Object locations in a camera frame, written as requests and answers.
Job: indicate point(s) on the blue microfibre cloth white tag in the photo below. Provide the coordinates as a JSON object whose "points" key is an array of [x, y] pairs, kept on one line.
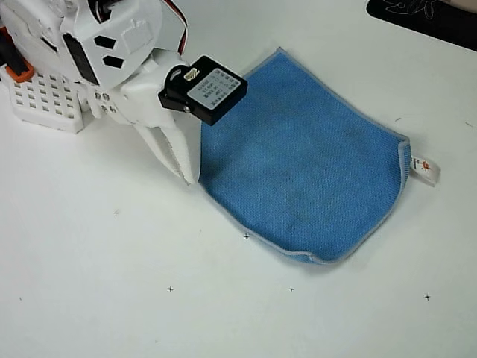
{"points": [[298, 156]]}

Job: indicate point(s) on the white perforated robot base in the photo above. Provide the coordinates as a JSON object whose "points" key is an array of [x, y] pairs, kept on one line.
{"points": [[41, 97]]}

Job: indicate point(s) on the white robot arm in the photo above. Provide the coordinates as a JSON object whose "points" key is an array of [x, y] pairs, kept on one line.
{"points": [[130, 22]]}

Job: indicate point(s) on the orange and black clamp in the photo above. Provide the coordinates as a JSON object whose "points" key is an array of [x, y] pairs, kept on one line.
{"points": [[20, 72]]}

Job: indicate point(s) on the black mat with line drawing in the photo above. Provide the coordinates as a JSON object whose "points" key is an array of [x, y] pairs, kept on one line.
{"points": [[428, 26]]}

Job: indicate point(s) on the black camera module box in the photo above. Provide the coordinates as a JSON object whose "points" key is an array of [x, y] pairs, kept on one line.
{"points": [[212, 93]]}

